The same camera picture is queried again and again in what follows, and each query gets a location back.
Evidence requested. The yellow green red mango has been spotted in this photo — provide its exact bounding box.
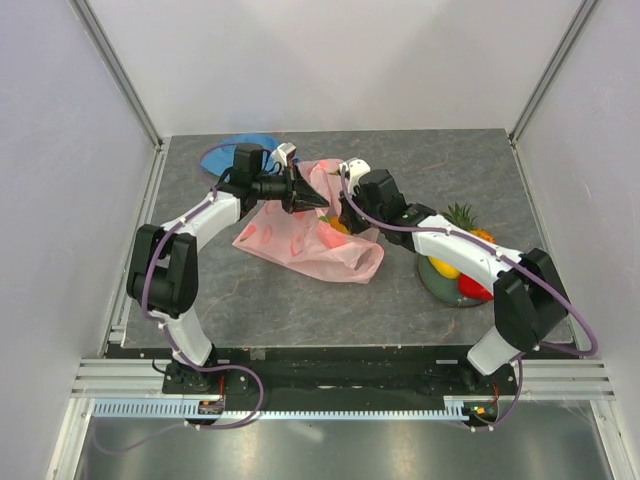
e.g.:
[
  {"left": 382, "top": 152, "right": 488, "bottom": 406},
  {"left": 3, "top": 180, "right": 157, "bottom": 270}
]
[{"left": 328, "top": 216, "right": 351, "bottom": 235}]

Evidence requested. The dark round plate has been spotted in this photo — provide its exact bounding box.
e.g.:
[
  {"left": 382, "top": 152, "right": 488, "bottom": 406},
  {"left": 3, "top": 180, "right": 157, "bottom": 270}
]
[{"left": 416, "top": 256, "right": 493, "bottom": 308}]

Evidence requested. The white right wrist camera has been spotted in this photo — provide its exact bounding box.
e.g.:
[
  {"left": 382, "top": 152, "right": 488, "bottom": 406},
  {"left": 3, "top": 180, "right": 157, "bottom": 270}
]
[{"left": 337, "top": 158, "right": 371, "bottom": 195}]

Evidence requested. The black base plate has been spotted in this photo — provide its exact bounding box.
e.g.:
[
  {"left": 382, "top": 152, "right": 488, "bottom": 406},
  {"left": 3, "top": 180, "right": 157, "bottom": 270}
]
[{"left": 149, "top": 342, "right": 531, "bottom": 401}]

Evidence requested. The yellow toy mango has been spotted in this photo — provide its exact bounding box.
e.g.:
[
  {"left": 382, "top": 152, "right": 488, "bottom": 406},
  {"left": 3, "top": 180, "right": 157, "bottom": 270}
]
[{"left": 428, "top": 256, "right": 461, "bottom": 280}]

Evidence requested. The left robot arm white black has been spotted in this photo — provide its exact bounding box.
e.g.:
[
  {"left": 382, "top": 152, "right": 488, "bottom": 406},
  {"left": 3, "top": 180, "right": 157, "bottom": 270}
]
[{"left": 126, "top": 143, "right": 329, "bottom": 393}]

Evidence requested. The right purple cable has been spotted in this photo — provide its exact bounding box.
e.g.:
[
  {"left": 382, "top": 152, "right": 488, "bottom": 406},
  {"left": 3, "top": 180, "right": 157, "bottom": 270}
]
[{"left": 338, "top": 167, "right": 600, "bottom": 434}]

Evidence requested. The blue bucket hat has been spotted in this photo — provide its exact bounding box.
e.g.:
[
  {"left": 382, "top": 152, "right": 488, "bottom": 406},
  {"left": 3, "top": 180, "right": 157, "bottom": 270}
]
[{"left": 200, "top": 133, "right": 279, "bottom": 176}]

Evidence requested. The pink peach plastic bag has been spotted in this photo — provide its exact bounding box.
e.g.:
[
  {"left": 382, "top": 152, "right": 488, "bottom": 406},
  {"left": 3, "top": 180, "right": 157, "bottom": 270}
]
[{"left": 233, "top": 159, "right": 384, "bottom": 284}]

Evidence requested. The toy pineapple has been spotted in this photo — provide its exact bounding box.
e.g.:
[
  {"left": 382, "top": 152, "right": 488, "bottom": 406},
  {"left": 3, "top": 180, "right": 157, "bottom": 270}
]
[{"left": 442, "top": 202, "right": 496, "bottom": 244}]

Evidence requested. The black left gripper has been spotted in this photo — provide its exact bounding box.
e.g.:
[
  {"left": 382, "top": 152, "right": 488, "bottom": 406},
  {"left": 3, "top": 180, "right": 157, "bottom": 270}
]
[{"left": 252, "top": 162, "right": 328, "bottom": 214}]

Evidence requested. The left aluminium frame post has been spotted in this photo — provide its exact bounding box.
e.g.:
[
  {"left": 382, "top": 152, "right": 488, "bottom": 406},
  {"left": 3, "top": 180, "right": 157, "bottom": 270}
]
[{"left": 69, "top": 0, "right": 163, "bottom": 151}]

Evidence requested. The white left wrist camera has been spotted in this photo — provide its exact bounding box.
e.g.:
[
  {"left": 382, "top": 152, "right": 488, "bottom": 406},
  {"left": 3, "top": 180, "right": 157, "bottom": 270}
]
[{"left": 270, "top": 142, "right": 297, "bottom": 168}]

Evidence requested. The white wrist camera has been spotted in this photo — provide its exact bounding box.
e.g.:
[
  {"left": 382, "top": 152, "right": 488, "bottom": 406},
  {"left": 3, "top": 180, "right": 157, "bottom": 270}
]
[
  {"left": 270, "top": 142, "right": 297, "bottom": 168},
  {"left": 337, "top": 158, "right": 371, "bottom": 195}
]

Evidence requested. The slotted cable duct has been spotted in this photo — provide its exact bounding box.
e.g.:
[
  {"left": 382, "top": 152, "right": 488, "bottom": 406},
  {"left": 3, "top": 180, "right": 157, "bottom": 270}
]
[{"left": 92, "top": 397, "right": 478, "bottom": 421}]

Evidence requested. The right aluminium frame post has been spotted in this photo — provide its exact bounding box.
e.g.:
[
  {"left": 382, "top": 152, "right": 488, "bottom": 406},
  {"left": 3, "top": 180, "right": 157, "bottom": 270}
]
[{"left": 508, "top": 0, "right": 601, "bottom": 148}]

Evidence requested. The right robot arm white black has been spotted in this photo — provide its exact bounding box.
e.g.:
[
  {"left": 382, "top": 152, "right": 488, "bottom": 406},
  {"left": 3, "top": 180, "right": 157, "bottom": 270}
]
[{"left": 337, "top": 159, "right": 570, "bottom": 394}]

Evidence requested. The red toy bell pepper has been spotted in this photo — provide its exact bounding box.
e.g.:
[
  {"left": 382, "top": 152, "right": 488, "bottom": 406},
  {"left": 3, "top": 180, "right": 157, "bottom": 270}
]
[{"left": 458, "top": 274, "right": 494, "bottom": 303}]

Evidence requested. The aluminium frame post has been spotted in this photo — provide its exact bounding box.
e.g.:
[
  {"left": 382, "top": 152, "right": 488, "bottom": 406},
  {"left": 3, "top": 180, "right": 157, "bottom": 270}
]
[
  {"left": 69, "top": 0, "right": 163, "bottom": 151},
  {"left": 508, "top": 0, "right": 601, "bottom": 148}
]

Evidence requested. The toy peach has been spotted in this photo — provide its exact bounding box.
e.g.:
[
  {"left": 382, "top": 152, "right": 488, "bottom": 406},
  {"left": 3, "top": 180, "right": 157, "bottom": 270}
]
[{"left": 318, "top": 222, "right": 349, "bottom": 249}]

